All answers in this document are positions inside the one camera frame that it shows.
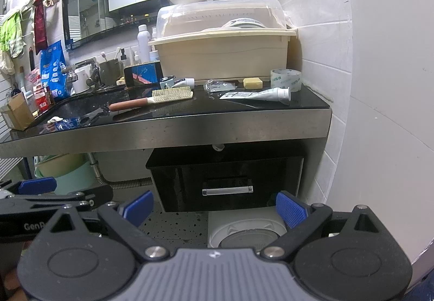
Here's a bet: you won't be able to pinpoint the chrome faucet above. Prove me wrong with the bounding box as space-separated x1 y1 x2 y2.
61 58 101 87

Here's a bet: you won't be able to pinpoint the green hanging cloth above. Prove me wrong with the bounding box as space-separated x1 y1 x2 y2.
0 11 27 58

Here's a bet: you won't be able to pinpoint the white cup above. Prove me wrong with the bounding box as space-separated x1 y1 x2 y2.
72 65 94 94

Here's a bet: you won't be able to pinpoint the black cabinet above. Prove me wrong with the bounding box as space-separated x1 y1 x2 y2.
146 143 306 213

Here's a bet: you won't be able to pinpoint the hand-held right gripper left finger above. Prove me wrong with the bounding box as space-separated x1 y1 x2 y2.
36 190 170 261

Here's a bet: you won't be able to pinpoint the tall white bottle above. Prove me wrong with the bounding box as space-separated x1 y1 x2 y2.
137 24 151 64

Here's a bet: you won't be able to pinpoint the green plastic basin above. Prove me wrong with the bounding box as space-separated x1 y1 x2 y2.
34 153 102 195

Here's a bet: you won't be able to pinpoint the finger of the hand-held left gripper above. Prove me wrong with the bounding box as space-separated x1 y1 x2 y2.
0 184 114 211
0 177 58 200

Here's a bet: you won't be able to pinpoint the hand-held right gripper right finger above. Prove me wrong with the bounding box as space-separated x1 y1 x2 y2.
259 191 390 259

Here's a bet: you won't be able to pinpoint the blue detergent bag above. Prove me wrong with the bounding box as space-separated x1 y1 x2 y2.
40 40 71 100

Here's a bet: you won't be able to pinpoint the cream hanging cloth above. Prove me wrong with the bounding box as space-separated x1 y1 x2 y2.
0 48 16 77

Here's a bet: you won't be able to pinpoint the clear tape roll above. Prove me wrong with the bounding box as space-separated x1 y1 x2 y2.
270 68 303 92

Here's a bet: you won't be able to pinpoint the beige dish rack box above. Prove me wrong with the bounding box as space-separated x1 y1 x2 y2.
148 0 299 81

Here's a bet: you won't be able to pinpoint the white toothpaste tube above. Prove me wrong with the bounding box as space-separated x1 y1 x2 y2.
219 87 291 102

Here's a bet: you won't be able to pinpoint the black smartphone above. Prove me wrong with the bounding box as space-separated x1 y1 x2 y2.
124 62 164 88

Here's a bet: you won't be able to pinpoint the black drawer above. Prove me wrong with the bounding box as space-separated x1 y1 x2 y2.
151 157 304 212

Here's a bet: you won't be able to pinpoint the red packets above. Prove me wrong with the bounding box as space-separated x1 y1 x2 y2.
25 70 55 112

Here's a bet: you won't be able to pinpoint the red hanging towel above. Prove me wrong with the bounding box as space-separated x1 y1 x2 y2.
33 0 49 55

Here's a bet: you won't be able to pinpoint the corrugated metal hose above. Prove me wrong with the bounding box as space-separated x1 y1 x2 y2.
89 152 152 190

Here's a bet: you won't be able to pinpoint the brown handled scrub brush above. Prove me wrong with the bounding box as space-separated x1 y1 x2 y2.
109 90 194 112

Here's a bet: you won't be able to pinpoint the white round appliance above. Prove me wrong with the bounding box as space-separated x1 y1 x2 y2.
208 208 289 251

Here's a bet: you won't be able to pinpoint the blue crumpled wrapper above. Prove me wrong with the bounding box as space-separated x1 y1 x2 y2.
40 117 82 134

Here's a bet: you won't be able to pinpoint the cardboard box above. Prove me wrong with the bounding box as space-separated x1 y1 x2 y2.
0 92 35 131

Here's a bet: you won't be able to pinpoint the clear plastic wrapper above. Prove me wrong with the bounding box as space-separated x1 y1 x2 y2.
203 79 236 93

